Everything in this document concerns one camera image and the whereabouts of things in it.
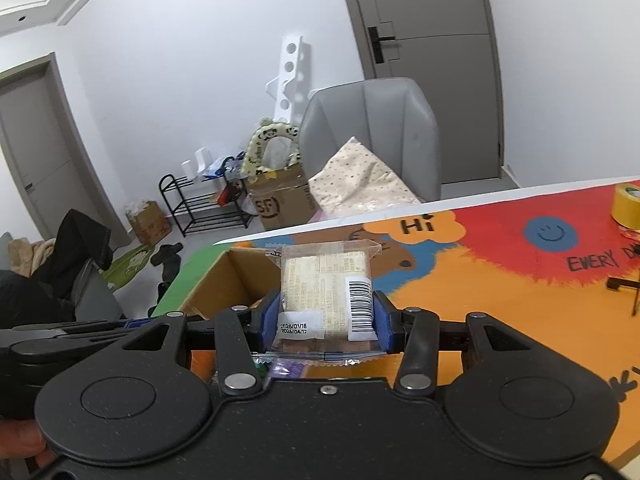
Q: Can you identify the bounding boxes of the beige cloth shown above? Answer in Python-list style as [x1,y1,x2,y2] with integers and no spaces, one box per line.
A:
[7,237,56,278]

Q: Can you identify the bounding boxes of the green bag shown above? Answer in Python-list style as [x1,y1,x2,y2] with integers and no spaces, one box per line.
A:
[102,244,153,290]

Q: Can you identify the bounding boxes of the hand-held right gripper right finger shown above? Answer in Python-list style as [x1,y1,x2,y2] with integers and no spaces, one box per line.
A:
[374,291,538,393]

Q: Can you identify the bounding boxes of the purple snack packet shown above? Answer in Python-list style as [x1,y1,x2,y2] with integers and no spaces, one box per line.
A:
[270,357,308,381]

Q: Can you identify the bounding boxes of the white plastic holder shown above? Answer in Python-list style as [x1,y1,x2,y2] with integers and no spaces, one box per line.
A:
[181,147,211,181]

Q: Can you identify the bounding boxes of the person's left hand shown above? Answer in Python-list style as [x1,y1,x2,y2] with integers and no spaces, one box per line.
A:
[0,417,56,468]

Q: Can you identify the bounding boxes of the dotted cream cushion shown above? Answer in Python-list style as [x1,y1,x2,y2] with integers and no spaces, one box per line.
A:
[307,136,423,221]

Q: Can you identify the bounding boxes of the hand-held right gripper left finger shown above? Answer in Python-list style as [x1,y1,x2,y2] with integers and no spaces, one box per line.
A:
[117,292,282,395]

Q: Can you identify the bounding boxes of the grey upholstered chair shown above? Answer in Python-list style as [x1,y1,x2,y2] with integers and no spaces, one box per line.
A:
[298,77,442,203]

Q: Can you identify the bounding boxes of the black door handle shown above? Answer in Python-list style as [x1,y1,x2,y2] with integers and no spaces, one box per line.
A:
[368,22,401,64]

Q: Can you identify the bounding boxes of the black wire rack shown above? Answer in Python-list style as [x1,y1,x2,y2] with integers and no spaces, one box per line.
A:
[606,245,640,317]

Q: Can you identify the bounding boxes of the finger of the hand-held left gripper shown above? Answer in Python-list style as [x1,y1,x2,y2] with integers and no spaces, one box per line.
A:
[10,316,166,356]

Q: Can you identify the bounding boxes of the panda print seat ring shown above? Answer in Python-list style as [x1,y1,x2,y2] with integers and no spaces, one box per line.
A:
[241,117,301,178]

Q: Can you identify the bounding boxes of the white bread packet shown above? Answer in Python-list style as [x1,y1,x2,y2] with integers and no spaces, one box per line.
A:
[265,241,383,361]

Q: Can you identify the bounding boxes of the brown paper bag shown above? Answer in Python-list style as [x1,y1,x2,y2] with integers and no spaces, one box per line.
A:
[126,201,172,247]

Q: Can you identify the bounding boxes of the yellow tape roll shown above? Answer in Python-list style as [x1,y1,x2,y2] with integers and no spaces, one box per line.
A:
[611,182,640,228]

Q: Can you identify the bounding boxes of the blue white plastic bags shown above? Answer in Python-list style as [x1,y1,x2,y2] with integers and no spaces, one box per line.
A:
[202,156,236,178]

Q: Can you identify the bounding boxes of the black shoes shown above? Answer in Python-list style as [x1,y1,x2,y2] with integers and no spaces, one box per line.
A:
[150,242,185,281]

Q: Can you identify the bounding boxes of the black jacket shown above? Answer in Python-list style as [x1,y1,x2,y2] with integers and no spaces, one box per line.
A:
[0,210,126,328]

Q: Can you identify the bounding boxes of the grey side door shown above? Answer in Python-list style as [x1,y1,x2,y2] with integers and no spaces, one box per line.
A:
[0,52,128,251]

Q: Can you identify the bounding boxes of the white perforated rack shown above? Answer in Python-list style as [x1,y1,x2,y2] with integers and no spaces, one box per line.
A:
[265,35,306,126]

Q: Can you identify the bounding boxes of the taped brown cardboard box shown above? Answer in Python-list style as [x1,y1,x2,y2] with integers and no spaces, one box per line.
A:
[247,162,318,233]

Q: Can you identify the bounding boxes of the black shoe rack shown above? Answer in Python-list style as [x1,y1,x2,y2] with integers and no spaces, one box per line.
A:
[159,172,253,237]

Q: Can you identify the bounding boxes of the colourful cartoon table mat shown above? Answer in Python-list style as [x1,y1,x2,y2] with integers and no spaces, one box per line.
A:
[150,179,640,466]

